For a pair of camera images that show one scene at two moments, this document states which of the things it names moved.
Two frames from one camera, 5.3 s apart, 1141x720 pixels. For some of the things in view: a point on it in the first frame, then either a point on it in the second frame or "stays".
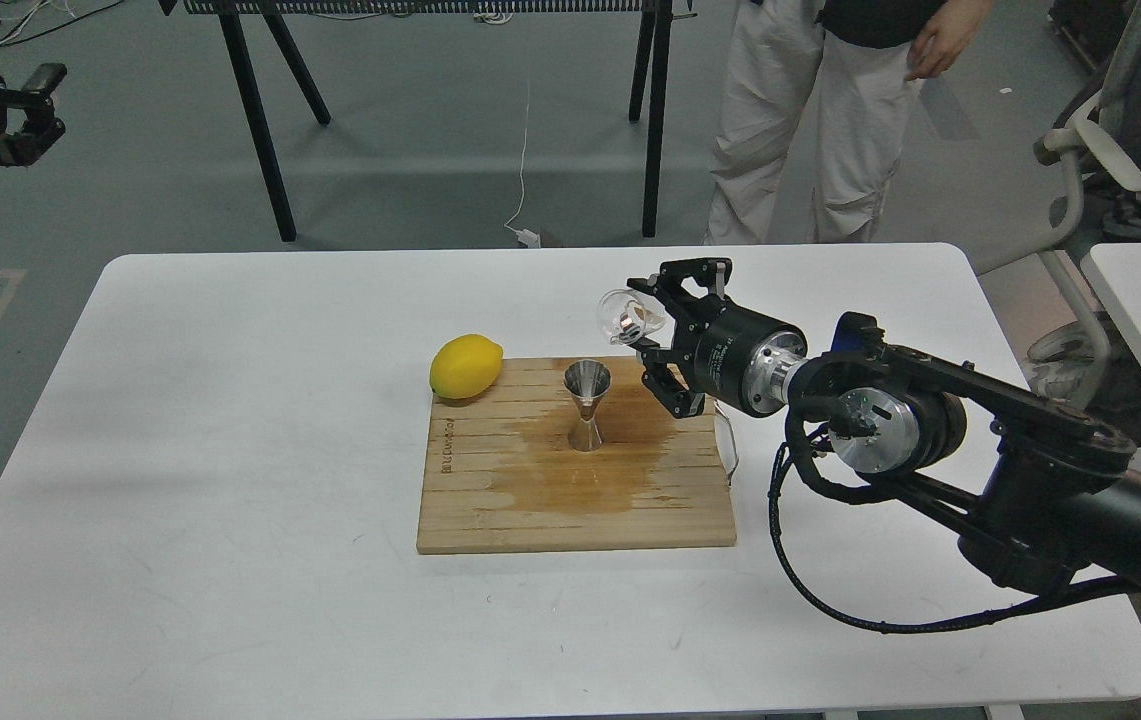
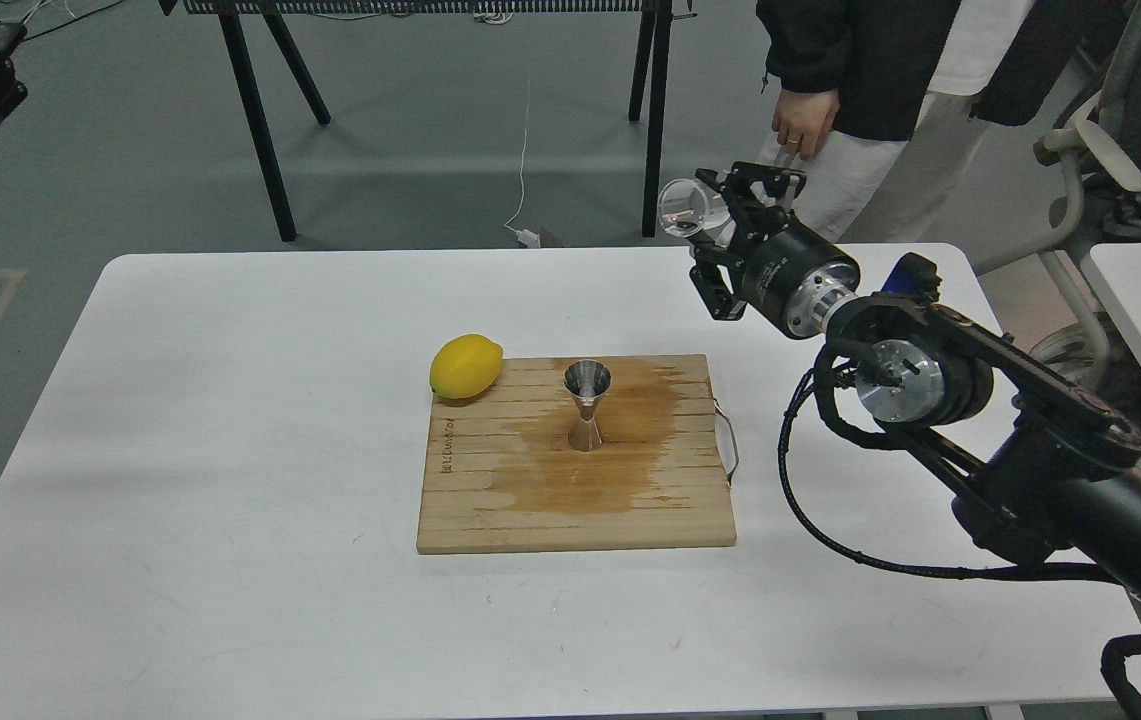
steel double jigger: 586,380 stays
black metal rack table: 649,93 stays
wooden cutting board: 501,476 stays
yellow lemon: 465,366 stays
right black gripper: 725,352 to 791,276
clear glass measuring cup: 627,316 to 688,208
